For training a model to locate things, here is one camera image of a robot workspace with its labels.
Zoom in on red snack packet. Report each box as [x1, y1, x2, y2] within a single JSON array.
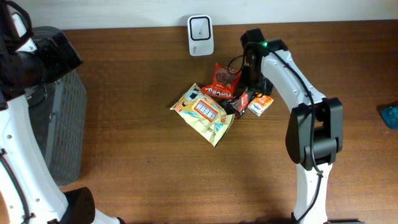
[[201, 64, 241, 99]]

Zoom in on black snack packet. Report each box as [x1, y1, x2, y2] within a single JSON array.
[[221, 89, 255, 119]]

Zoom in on yellow snack bag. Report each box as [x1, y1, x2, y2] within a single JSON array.
[[170, 83, 235, 147]]

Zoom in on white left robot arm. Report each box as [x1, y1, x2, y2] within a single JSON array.
[[1, 1, 123, 223]]

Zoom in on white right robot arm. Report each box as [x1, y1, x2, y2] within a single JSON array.
[[240, 29, 343, 223]]

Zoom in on grey plastic lattice basket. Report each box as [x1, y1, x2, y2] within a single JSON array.
[[25, 46, 88, 187]]

